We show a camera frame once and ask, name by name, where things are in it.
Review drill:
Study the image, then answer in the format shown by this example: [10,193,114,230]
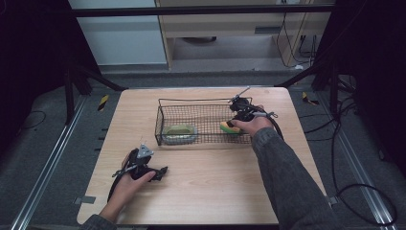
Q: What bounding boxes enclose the black metal stand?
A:
[62,58,129,127]
[275,58,341,118]

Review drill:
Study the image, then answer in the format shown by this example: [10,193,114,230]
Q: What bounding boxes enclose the green and yellow sponge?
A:
[219,120,244,135]

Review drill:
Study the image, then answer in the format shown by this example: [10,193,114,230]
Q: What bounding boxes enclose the white cabinet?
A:
[68,0,168,67]

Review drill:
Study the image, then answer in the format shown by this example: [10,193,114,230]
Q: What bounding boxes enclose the black wire mesh basket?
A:
[154,96,257,148]

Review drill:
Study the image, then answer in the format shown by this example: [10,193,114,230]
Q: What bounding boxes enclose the yellow and black tape strip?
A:
[301,91,321,106]
[97,94,110,112]

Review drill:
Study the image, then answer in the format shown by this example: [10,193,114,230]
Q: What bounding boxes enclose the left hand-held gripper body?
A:
[123,144,156,181]

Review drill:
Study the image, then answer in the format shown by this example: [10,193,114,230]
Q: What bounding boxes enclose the left hand-held gripper cable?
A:
[106,164,133,203]

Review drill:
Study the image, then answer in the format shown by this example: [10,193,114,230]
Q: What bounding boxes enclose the black curtain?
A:
[314,0,406,180]
[0,0,102,157]

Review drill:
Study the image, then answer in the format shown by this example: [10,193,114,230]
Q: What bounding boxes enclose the green and grey soap dish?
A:
[161,124,198,146]

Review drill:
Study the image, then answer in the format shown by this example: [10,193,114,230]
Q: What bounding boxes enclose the hand-held gripper cable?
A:
[252,109,285,142]
[106,164,133,203]

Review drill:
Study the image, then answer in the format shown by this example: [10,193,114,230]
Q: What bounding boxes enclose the thin black floor cable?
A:
[19,109,48,131]

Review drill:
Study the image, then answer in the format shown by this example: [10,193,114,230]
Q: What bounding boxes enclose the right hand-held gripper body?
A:
[228,86,259,124]

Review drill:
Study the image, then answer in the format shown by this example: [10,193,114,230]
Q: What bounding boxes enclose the aluminium floor rail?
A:
[10,95,88,230]
[318,91,399,230]

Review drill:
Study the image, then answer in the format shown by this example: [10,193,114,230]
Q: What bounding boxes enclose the grey drawer handle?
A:
[254,26,283,35]

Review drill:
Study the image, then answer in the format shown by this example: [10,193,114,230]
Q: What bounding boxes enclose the light wooden desk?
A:
[154,0,336,71]

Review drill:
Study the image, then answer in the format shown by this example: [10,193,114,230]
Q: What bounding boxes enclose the black looped floor cable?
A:
[300,75,399,227]

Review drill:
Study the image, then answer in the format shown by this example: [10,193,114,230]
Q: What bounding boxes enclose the right hand-held gripper cable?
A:
[252,109,285,142]

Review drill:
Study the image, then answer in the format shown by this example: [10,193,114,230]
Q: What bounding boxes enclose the person's left hand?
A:
[106,149,158,214]

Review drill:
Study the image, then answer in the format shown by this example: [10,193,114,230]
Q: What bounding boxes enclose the black hanging desk cables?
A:
[275,11,321,70]

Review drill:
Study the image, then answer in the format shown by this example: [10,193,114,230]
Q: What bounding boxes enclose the person's right hand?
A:
[230,104,276,138]

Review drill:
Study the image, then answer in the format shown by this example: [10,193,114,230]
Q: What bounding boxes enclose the black horizontal frame bar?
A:
[70,4,335,18]

